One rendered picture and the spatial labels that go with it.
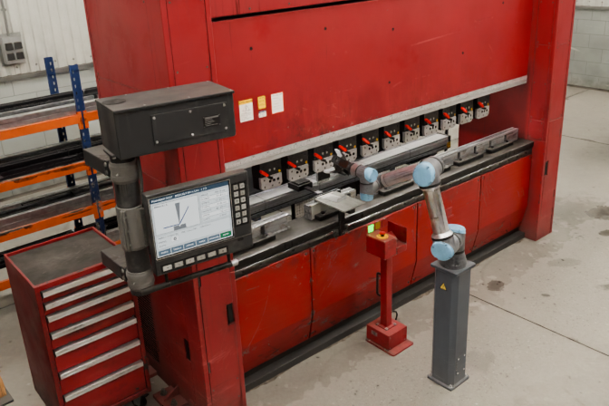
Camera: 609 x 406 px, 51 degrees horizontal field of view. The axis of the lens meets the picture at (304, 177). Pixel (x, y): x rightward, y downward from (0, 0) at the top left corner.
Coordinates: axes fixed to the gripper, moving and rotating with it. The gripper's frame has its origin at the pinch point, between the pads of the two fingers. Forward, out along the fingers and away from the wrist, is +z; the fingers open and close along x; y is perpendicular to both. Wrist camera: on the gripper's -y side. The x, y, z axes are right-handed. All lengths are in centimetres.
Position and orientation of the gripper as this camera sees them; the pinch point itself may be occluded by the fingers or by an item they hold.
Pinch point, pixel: (328, 159)
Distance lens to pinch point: 373.6
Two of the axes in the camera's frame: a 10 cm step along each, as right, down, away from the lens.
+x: 4.6, -8.8, 1.1
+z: -6.4, -2.5, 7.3
